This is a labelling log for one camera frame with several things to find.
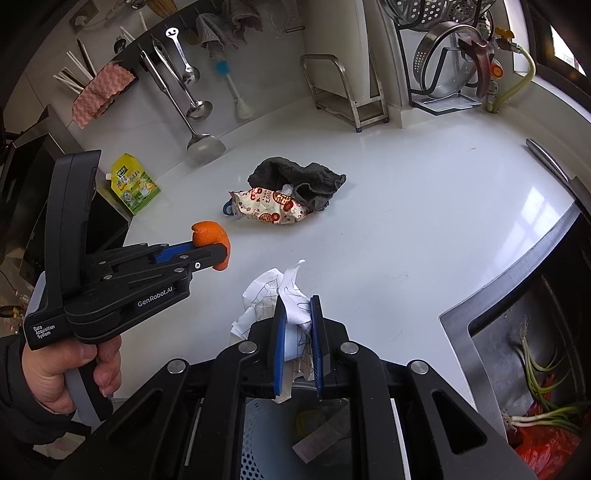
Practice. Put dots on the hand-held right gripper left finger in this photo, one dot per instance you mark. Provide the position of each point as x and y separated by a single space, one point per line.
277 350

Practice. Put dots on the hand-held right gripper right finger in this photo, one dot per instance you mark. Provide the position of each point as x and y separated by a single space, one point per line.
316 350

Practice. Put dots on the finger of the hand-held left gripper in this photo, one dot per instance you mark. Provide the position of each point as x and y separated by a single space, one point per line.
175 254
210 258

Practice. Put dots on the orange peel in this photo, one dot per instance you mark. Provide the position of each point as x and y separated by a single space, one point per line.
207 233

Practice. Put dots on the white paper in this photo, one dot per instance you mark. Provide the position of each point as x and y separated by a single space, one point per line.
263 300

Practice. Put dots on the blue plastic piece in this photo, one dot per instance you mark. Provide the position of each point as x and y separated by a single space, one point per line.
227 208

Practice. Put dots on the red and white snack packet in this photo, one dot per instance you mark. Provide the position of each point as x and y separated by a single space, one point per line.
268 205

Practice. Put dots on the grey perforated waste basket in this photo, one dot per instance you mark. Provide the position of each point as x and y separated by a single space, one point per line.
258 438

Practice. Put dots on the pink packaging card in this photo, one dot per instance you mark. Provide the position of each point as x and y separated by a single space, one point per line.
323 441

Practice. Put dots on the dark grey cloth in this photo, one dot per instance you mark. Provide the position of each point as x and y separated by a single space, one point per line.
295 173

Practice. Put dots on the person's left hand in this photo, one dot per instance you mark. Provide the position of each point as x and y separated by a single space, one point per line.
46 374

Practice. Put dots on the black gas stove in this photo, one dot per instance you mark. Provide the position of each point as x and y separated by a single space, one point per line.
27 184

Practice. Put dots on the yellow seasoning pouch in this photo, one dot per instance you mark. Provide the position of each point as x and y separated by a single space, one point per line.
136 187

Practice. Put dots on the steel spatula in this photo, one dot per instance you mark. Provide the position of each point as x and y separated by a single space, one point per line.
205 145

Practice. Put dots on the pink dishcloth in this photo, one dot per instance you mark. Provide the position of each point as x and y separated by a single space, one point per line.
101 92

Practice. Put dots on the steel ladle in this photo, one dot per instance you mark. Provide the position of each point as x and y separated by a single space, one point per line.
199 110

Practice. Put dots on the bundle of white chopsticks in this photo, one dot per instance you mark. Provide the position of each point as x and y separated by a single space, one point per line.
79 64

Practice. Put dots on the steel spoon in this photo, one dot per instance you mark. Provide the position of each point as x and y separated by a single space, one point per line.
190 74

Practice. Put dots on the blue bottle brush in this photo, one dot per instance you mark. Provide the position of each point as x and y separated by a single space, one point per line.
223 69

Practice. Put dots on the steel cutting board stand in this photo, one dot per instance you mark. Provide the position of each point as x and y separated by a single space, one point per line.
358 117

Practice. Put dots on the grey dishcloth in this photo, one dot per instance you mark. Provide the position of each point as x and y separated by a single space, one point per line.
212 30
242 16

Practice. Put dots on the green onions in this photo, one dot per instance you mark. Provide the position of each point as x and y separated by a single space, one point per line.
545 417

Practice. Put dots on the red plastic bag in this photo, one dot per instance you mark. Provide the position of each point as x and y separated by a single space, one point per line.
545 452

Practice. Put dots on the white cutting board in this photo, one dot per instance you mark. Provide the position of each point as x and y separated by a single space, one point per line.
378 55

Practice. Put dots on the black pot lid rack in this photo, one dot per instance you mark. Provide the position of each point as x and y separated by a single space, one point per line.
443 106

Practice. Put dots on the perforated steel steamer plate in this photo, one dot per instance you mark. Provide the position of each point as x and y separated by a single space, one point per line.
429 11

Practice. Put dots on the window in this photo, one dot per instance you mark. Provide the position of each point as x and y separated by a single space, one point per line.
563 41

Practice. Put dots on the black utensil hook rail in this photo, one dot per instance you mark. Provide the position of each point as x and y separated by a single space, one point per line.
138 48

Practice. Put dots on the white wall socket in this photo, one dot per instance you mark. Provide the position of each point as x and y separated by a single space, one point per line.
82 18

